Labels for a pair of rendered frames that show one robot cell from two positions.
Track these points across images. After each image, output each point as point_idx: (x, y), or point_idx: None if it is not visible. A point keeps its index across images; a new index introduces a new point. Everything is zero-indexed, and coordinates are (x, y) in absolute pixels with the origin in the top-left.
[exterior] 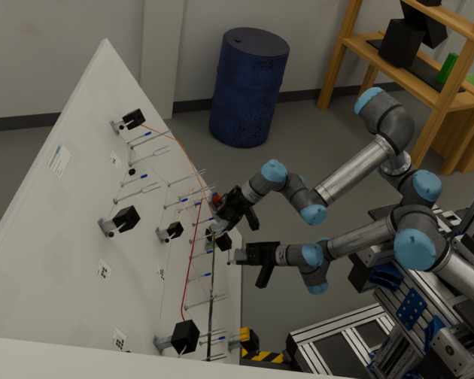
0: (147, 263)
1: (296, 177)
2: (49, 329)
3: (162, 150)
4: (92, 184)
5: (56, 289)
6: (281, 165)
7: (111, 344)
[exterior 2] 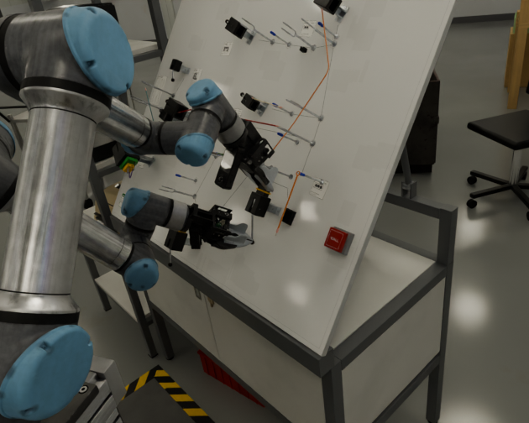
0: (238, 95)
1: (184, 124)
2: (199, 21)
3: (363, 99)
4: (276, 14)
5: (214, 17)
6: (199, 91)
7: (194, 69)
